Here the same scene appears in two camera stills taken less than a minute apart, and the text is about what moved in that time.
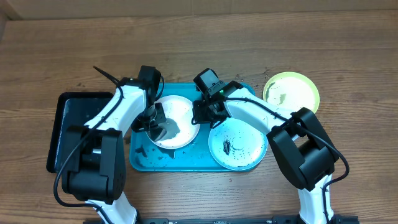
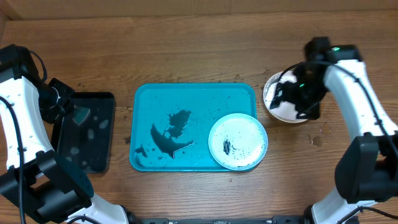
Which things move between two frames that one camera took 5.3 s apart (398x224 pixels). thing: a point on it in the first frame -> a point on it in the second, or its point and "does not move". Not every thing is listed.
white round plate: [181, 132] -> [285, 112]
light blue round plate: [236, 146] does not move
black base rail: [334, 219] does not move
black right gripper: [203, 118] -> [288, 93]
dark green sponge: [157, 132] -> [79, 114]
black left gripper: [137, 127] -> [54, 114]
